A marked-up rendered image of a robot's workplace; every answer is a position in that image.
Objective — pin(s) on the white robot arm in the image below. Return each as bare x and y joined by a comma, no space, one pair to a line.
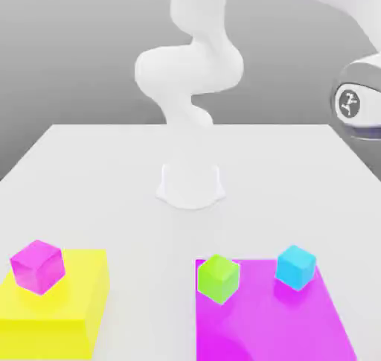
190,69

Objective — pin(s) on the small green cube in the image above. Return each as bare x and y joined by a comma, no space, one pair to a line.
218,279

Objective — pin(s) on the small cyan cube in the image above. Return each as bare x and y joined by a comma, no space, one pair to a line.
295,267

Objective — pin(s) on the small magenta cube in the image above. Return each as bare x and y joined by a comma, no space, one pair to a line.
37,267

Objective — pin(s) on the large magenta box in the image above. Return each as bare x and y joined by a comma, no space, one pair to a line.
276,322

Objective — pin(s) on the large yellow box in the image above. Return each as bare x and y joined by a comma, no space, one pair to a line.
59,316

